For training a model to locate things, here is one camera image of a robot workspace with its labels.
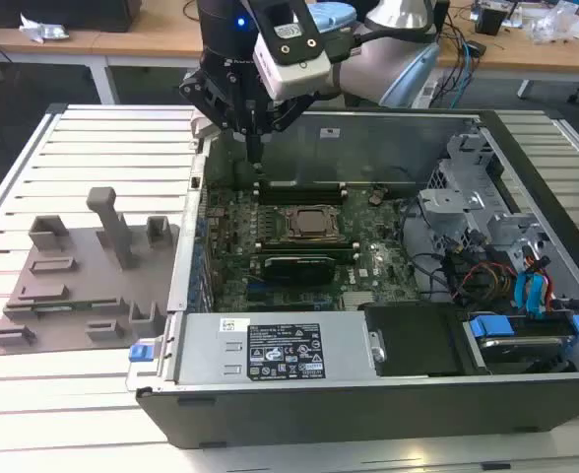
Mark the silver CPU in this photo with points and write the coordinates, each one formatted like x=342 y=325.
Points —
x=312 y=222

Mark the silver drive cage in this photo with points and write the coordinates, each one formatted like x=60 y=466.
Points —
x=471 y=217

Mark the black box on desk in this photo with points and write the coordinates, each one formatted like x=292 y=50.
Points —
x=73 y=15

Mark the green motherboard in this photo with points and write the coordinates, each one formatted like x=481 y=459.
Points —
x=368 y=266

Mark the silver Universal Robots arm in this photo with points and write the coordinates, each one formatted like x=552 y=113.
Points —
x=368 y=59

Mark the white power strip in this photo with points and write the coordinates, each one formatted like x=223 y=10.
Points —
x=425 y=93

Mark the wooden desk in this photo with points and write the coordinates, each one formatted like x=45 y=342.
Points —
x=147 y=42

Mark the grey power supply unit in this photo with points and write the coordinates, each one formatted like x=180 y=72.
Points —
x=211 y=350

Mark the clear plastic bags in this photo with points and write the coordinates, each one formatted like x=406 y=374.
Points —
x=560 y=22

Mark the hard disk in blue carrier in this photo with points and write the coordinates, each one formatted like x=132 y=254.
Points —
x=516 y=340

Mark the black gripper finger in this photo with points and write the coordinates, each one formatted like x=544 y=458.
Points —
x=202 y=93
x=287 y=118

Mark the black plastic air shroud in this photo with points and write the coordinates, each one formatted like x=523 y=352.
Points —
x=412 y=340

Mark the silver chipset heat sink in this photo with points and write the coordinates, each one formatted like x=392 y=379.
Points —
x=357 y=301

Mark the black graphics card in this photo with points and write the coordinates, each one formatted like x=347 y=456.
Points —
x=297 y=268

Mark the blue case latch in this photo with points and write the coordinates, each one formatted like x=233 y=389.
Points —
x=140 y=353

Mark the crumpled white paper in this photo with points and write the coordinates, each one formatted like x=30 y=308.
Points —
x=41 y=29

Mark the open black PC case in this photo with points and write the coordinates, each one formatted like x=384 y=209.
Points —
x=368 y=414

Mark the coin cell battery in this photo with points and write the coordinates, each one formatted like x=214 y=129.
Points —
x=375 y=198

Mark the grey parts rack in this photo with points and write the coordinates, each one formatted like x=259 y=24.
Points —
x=92 y=290

